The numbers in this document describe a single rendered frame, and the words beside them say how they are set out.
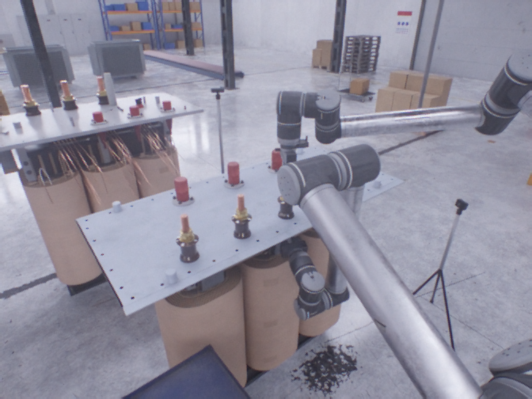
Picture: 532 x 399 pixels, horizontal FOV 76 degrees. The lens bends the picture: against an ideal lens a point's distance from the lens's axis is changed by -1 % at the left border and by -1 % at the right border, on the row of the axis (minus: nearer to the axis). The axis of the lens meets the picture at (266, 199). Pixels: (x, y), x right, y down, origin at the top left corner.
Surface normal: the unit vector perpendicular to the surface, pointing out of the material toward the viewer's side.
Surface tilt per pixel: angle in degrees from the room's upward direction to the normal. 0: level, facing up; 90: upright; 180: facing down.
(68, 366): 0
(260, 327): 90
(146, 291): 0
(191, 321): 90
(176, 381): 0
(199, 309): 90
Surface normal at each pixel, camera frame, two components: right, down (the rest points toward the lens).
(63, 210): 0.62, 0.39
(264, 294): 0.03, 0.49
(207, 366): 0.00, -0.87
